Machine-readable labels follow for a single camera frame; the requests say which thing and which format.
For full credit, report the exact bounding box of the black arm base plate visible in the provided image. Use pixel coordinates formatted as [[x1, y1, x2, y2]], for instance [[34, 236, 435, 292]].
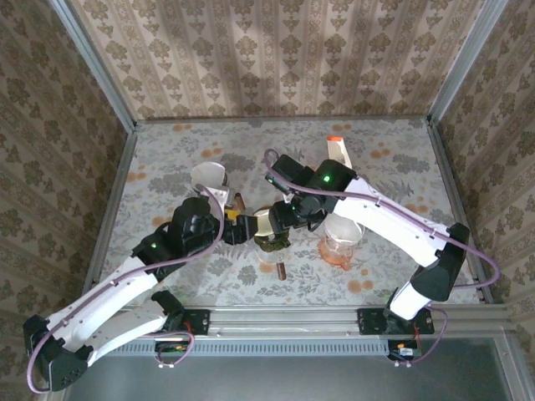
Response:
[[357, 307, 436, 335], [181, 307, 210, 335]]

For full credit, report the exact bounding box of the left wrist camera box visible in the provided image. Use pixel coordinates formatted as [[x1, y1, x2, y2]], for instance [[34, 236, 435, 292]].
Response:
[[172, 186, 235, 251]]

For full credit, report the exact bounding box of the white paper coffee filter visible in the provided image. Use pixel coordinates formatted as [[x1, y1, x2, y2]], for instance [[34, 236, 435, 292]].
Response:
[[324, 219, 362, 244], [253, 210, 275, 240]]

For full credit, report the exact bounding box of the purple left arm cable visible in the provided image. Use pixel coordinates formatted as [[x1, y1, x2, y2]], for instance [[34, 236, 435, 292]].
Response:
[[26, 184, 223, 394]]

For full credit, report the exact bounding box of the aluminium table side rail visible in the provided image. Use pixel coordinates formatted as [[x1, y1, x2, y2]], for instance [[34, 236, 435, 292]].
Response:
[[425, 119, 494, 304], [79, 127, 138, 304]]

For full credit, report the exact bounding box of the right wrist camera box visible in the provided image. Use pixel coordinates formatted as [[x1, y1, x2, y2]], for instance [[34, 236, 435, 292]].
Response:
[[268, 153, 319, 194]]

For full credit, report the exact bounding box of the orange coffee filter box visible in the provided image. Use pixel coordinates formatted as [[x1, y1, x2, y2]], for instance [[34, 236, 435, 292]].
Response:
[[325, 136, 355, 169]]

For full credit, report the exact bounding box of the orange glass dripper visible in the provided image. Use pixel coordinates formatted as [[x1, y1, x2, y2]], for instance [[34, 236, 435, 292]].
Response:
[[318, 221, 361, 271]]

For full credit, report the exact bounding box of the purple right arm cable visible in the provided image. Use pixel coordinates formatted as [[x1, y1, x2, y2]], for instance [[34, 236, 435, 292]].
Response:
[[263, 148, 502, 368]]

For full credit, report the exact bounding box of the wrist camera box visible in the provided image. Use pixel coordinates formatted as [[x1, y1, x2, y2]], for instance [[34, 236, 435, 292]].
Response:
[[268, 153, 319, 194], [172, 186, 235, 251]]

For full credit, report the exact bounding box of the small electronics board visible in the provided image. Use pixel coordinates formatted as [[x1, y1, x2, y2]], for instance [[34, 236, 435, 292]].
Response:
[[387, 340, 423, 363], [154, 340, 187, 363]]

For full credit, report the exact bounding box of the aluminium frame post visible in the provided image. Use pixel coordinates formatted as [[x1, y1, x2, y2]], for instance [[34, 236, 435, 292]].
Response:
[[48, 0, 138, 133], [428, 0, 509, 122]]

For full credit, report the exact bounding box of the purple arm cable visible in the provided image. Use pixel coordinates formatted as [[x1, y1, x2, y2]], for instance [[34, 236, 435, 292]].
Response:
[[26, 184, 223, 394], [263, 148, 502, 368]]

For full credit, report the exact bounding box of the grey slotted cable duct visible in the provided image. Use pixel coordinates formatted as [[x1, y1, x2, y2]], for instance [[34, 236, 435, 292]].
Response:
[[125, 336, 392, 357]]

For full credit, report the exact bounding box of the floral patterned table cover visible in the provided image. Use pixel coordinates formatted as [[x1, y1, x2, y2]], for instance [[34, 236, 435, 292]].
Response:
[[85, 118, 492, 308]]

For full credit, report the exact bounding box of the dark green glass dripper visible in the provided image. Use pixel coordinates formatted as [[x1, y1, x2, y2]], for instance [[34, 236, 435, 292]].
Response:
[[252, 231, 293, 253]]

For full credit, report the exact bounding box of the aluminium mounting rail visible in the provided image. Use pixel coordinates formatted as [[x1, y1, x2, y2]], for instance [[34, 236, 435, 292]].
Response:
[[207, 307, 360, 338]]

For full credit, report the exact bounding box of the clear glass dripper wooden handle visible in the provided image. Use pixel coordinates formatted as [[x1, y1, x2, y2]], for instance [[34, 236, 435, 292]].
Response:
[[257, 249, 288, 282]]

